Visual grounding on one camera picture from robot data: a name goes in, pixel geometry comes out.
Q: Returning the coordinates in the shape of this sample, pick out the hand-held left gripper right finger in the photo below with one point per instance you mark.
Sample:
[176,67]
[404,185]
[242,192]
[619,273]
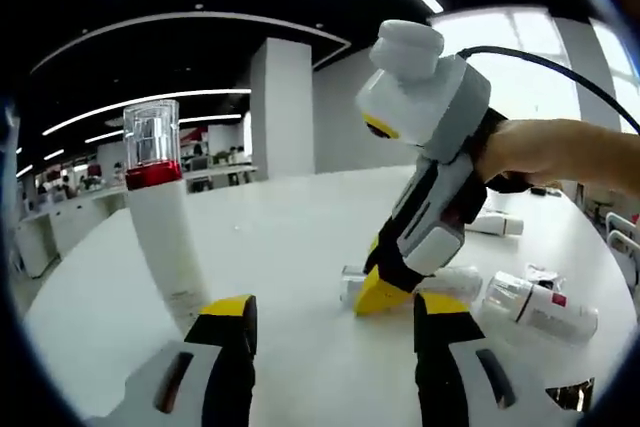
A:
[445,372]

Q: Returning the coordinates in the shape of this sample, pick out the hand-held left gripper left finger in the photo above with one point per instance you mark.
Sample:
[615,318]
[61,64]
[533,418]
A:
[220,372]

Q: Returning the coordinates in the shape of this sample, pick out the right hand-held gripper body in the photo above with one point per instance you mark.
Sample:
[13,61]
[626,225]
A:
[440,112]

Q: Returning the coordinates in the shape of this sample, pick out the white red-label skincare bottle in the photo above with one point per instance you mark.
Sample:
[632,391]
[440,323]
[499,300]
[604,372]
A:
[550,314]
[450,282]

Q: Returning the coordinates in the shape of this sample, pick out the gold foil skincare sachet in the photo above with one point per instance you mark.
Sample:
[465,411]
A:
[570,394]

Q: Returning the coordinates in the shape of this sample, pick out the white skincare tube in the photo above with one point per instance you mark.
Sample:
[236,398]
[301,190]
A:
[500,224]

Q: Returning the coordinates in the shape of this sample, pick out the tall white red-collared skincare bottle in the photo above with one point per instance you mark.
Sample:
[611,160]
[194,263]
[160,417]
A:
[160,237]

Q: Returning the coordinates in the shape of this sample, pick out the person's right hand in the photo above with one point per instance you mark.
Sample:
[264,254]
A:
[520,152]

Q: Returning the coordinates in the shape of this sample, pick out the large bright window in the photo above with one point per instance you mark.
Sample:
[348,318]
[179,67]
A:
[615,72]
[495,42]

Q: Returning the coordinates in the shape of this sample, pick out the white square pillar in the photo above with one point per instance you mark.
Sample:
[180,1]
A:
[282,107]

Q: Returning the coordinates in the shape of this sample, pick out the row of white desks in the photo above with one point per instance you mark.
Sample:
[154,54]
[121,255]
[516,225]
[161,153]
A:
[75,217]

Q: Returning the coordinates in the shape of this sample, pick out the white office chair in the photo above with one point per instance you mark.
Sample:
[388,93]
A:
[622,239]

